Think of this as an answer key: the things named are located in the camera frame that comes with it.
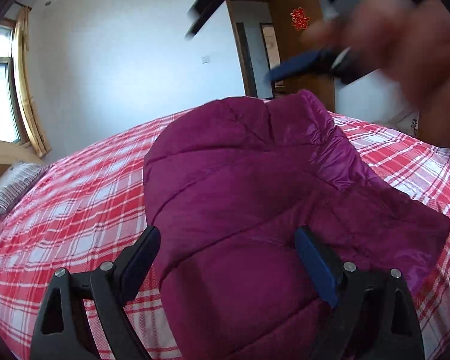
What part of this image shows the yellow curtain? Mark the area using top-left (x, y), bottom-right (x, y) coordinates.
top-left (13, 4), bottom-right (53, 158)

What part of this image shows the wooden round headboard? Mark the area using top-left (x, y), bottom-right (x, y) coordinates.
top-left (0, 140), bottom-right (46, 196)

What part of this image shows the window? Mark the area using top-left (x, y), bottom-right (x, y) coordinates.
top-left (0, 19), bottom-right (27, 147)

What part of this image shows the red plaid bed sheet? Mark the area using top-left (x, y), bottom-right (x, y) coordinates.
top-left (0, 110), bottom-right (450, 360)

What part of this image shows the striped pillow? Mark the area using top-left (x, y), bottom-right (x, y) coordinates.
top-left (0, 161), bottom-right (49, 216)

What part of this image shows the wooden door frame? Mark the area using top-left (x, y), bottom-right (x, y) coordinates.
top-left (225, 0), bottom-right (282, 100)

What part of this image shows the red paper door decoration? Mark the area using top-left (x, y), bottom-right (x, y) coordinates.
top-left (289, 6), bottom-right (310, 31)

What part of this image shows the person's right hand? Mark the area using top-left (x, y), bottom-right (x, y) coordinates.
top-left (304, 0), bottom-right (450, 151)

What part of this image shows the magenta puffer jacket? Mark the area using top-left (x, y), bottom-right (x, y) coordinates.
top-left (143, 90), bottom-right (450, 360)

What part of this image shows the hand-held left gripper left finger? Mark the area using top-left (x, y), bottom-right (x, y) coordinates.
top-left (29, 225), bottom-right (162, 360)

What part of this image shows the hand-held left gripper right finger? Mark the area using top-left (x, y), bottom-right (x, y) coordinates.
top-left (294, 226), bottom-right (426, 360)

